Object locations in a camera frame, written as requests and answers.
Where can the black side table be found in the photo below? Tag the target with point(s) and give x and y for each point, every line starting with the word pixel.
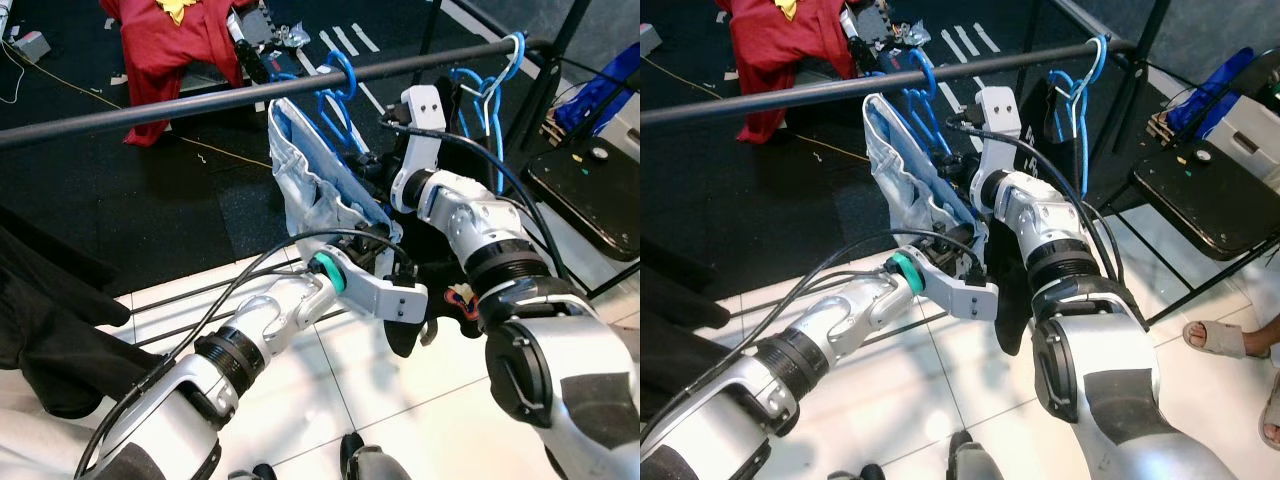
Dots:
pixel 1210 200
pixel 590 195

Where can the crumpled silver foil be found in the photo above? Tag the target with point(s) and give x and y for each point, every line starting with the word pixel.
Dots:
pixel 295 37
pixel 912 34

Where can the green tape wrist band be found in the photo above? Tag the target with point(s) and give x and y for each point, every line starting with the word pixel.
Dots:
pixel 906 272
pixel 327 272

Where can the grey robot foot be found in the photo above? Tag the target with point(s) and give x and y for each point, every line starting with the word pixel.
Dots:
pixel 252 472
pixel 975 460
pixel 858 472
pixel 370 460

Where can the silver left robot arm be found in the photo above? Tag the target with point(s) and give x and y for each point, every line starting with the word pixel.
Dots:
pixel 200 390
pixel 740 400

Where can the black equipment case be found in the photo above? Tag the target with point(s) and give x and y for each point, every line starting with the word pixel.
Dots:
pixel 875 30
pixel 262 30

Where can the person's foot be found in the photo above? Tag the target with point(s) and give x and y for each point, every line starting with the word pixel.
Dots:
pixel 1270 415
pixel 1215 338

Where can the white plastic storage box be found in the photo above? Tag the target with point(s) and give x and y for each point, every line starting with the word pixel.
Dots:
pixel 625 125
pixel 1250 125

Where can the yellow cloth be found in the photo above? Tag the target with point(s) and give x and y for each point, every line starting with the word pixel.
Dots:
pixel 788 8
pixel 180 10

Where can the small grey adapter box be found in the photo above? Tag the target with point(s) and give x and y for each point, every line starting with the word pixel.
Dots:
pixel 32 45

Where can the black rack bottom shelf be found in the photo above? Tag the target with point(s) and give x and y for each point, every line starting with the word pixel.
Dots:
pixel 800 290
pixel 200 295

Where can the black shirt with white print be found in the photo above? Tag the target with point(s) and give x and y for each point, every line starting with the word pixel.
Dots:
pixel 440 320
pixel 1012 310

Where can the black rack top rail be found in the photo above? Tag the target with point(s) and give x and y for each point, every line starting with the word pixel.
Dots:
pixel 800 95
pixel 200 102

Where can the grey robot left foot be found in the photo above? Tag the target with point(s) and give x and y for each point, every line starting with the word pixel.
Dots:
pixel 858 472
pixel 252 472

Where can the long white floor tape strip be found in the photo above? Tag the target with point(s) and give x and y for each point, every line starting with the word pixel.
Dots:
pixel 955 45
pixel 370 98

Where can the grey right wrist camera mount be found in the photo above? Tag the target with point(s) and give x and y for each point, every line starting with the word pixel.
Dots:
pixel 1000 115
pixel 425 115

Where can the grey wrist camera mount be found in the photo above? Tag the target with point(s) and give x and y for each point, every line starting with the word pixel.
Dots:
pixel 1000 115
pixel 390 295
pixel 425 115
pixel 965 295

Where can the blue plastic item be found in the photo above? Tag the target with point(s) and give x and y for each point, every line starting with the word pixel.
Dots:
pixel 600 90
pixel 1210 90

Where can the red draped cloth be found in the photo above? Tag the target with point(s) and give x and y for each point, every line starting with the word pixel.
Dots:
pixel 170 60
pixel 780 60

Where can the light blue denim garment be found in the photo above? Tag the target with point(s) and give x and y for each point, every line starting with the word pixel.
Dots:
pixel 900 170
pixel 310 180

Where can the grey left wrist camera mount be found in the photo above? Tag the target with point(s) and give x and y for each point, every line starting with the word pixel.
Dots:
pixel 390 295
pixel 965 295

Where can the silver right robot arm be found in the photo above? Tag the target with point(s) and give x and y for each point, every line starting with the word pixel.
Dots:
pixel 560 380
pixel 1110 390

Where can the grey robot right foot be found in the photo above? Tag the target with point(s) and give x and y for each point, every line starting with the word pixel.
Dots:
pixel 975 460
pixel 370 460

